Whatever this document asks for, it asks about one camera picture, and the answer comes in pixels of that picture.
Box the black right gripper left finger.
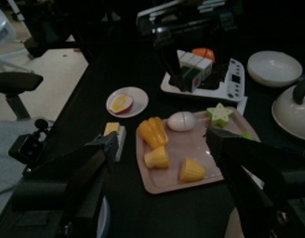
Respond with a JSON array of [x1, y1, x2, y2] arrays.
[[22, 131, 120, 238]]

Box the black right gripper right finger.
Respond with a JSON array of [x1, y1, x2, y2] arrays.
[[203, 126, 305, 238]]

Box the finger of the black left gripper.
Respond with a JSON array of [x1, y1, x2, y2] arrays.
[[210, 17, 235, 86], [151, 27, 189, 93]]

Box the orange salmon sushi toy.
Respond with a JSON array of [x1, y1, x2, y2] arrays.
[[189, 46, 217, 62]]

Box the white rice sushi roll toy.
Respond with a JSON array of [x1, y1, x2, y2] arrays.
[[175, 49, 214, 82]]

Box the dark green sushi roll toy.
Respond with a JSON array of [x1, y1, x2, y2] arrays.
[[181, 66, 203, 93]]

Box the small green toy vegetable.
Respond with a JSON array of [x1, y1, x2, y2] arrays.
[[241, 131, 257, 141]]

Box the white bowl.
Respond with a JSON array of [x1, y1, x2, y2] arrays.
[[245, 50, 303, 88]]

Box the small white plate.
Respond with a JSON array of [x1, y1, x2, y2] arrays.
[[104, 86, 150, 119]]

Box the yellow toy corn piece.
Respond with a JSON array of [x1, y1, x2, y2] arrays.
[[142, 145, 170, 169], [178, 156, 206, 183]]

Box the yellow toy butter block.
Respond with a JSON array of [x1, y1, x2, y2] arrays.
[[100, 121, 127, 163]]

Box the red toy apple half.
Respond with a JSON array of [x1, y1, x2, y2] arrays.
[[107, 94, 134, 115]]

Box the pink plastic tray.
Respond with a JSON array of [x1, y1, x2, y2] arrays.
[[134, 107, 261, 195]]

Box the white toy egg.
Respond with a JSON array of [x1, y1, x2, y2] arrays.
[[166, 111, 198, 133]]

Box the green toy star fruit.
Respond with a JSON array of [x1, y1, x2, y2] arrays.
[[206, 102, 235, 128]]

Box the yellow toy pepper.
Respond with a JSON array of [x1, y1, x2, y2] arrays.
[[137, 116, 170, 150]]

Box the black office chair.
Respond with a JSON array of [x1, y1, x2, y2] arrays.
[[0, 71, 44, 122]]

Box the white chair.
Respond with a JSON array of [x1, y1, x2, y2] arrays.
[[0, 4, 32, 73]]

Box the black camera gear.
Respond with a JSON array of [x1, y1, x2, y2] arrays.
[[7, 118, 51, 165]]

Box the white kettle with black handle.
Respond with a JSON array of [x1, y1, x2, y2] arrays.
[[270, 73, 305, 142]]

